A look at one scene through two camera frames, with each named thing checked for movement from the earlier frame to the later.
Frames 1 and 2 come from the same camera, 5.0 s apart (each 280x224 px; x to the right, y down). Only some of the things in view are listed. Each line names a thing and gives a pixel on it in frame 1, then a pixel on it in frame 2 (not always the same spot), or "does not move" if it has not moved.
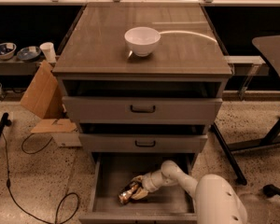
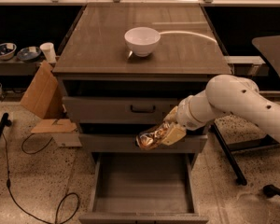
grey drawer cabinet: [161, 104] does not move
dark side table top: [275, 49] does not move
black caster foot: [270, 190] does not move
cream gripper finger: [137, 178] → [171, 118]
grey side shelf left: [13, 66] does not move
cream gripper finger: [139, 193] → [174, 135]
